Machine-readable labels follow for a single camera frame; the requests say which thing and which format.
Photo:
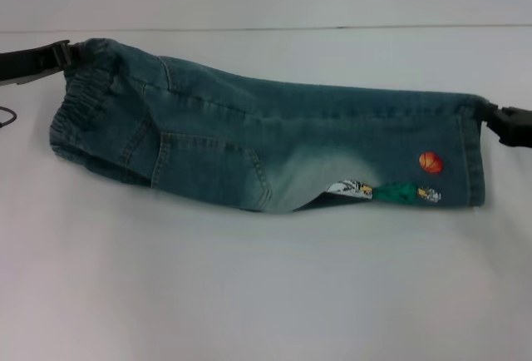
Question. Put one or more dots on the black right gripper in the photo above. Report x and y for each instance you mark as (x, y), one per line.
(515, 126)

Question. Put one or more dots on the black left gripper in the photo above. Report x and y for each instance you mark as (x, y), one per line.
(29, 61)

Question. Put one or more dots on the blue denim shorts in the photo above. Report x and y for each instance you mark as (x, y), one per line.
(249, 149)

